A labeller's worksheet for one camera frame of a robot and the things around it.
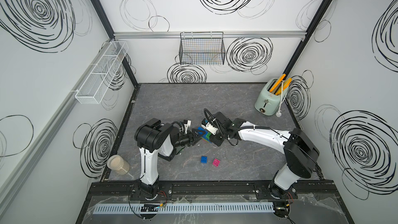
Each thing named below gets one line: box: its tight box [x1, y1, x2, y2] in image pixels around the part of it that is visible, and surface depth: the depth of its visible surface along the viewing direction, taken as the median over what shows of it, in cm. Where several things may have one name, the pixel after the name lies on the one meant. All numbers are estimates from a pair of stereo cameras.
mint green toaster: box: [254, 78, 289, 116], surface depth 96 cm
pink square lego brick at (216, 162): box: [212, 158, 221, 168], surface depth 83 cm
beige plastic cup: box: [106, 154, 131, 176], surface depth 75 cm
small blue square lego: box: [200, 155, 208, 164], surface depth 84 cm
